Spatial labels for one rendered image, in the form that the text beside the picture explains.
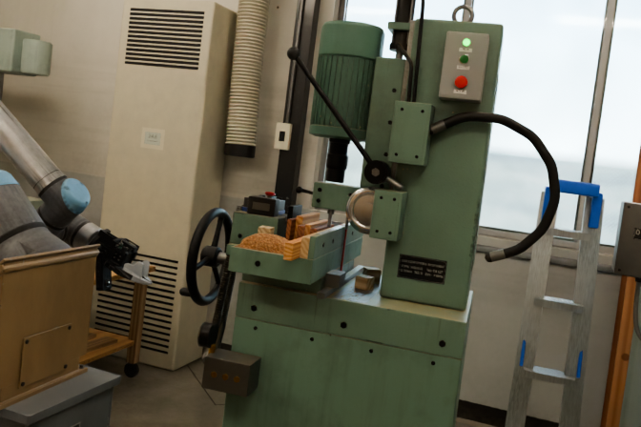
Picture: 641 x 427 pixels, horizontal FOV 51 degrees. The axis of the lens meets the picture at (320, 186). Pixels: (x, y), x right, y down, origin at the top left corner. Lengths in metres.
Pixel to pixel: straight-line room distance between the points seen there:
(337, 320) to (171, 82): 1.98
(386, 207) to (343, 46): 0.45
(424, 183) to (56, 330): 0.94
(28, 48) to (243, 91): 1.12
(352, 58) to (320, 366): 0.79
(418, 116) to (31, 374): 1.05
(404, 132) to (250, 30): 1.83
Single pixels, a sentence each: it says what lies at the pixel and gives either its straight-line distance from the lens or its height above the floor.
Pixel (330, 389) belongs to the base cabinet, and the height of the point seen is 0.58.
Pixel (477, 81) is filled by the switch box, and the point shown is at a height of 1.37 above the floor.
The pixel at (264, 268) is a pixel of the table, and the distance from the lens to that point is 1.62.
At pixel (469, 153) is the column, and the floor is 1.19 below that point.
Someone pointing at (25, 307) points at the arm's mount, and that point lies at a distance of 1.56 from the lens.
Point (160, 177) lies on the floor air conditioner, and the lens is 3.39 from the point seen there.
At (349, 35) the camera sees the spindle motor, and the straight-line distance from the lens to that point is 1.81.
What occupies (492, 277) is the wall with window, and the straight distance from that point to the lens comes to 3.18.
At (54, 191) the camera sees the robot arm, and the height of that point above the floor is 0.96.
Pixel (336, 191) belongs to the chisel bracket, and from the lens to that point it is 1.84.
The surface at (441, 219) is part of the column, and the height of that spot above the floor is 1.02.
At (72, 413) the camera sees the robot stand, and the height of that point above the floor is 0.50.
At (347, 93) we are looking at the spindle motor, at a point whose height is 1.31.
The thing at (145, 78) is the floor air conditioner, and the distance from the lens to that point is 3.47.
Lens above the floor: 1.15
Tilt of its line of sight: 3 degrees down
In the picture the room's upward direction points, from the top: 7 degrees clockwise
